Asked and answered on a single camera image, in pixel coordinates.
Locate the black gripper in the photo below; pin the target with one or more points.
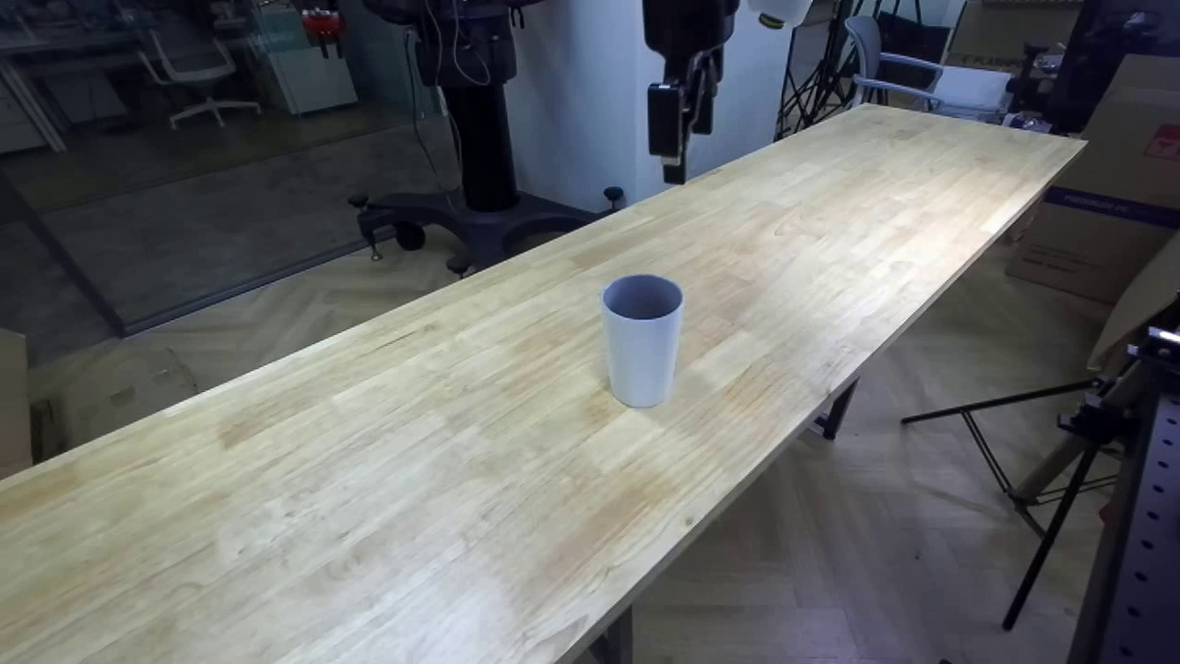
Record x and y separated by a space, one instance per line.
687 25

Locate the white plastic chair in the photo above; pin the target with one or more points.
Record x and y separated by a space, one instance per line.
960 88

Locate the black table leg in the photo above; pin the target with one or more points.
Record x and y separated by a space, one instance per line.
836 411
614 639

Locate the small red object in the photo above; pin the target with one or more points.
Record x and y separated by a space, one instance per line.
322 25

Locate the white cabinet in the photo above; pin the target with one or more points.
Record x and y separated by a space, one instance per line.
307 81

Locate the large cardboard box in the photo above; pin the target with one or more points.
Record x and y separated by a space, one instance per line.
1108 162

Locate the black equipment rack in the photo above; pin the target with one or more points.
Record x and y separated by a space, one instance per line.
1108 50

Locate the white office chair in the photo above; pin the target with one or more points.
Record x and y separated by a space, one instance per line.
198 56

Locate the tan cardboard sheet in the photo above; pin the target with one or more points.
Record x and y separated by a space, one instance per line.
1149 308

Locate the black perforated breadboard table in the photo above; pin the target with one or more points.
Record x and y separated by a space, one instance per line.
1149 554

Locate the small tan box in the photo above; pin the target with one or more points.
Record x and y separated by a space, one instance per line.
13 406

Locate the black pedestal with wheeled base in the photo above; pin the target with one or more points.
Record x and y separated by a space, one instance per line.
485 136

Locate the black camera tripod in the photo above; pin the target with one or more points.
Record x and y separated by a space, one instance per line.
1096 415

